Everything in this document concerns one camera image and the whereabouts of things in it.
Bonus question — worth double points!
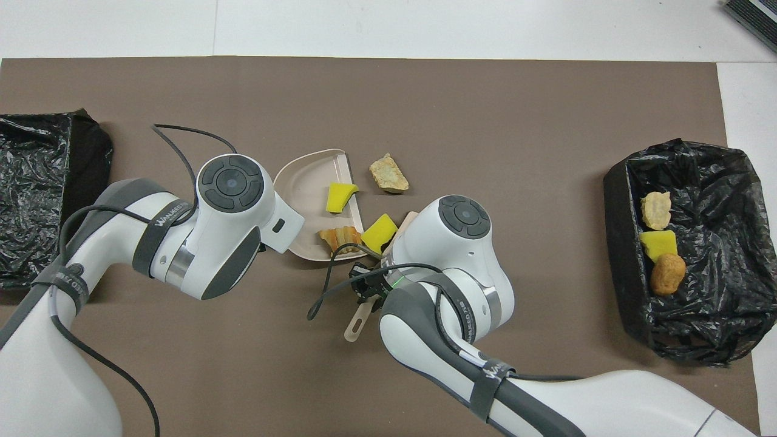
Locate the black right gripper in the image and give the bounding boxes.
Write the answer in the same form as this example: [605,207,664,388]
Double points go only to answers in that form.
[348,263,406,302]

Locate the beige hand brush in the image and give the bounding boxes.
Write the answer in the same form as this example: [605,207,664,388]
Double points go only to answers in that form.
[344,211,421,342]

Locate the yellow sponge piece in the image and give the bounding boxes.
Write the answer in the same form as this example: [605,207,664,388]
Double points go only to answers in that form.
[361,213,399,255]
[639,229,679,263]
[325,183,360,214]

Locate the beige foam chunk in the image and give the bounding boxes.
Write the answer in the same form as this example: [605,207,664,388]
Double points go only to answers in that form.
[369,153,409,194]
[319,226,363,256]
[640,191,673,231]

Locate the beige plastic dustpan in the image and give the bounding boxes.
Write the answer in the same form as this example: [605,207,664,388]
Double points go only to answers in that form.
[273,149,365,262]

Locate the brown potato-shaped nugget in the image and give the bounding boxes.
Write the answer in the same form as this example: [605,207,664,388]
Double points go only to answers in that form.
[650,253,687,296]

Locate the bin wrapped in black bag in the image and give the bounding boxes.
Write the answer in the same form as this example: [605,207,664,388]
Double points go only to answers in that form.
[0,109,114,290]

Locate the open bin with black bag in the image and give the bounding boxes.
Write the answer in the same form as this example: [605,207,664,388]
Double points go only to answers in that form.
[603,138,777,367]

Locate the brown table mat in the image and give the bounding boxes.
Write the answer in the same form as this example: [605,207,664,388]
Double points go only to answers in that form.
[0,56,761,437]

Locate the dark grey ribbed device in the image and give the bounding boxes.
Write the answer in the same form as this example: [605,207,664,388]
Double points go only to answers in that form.
[721,0,777,55]

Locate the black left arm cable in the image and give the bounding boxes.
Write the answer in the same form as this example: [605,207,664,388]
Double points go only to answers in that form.
[49,124,239,437]

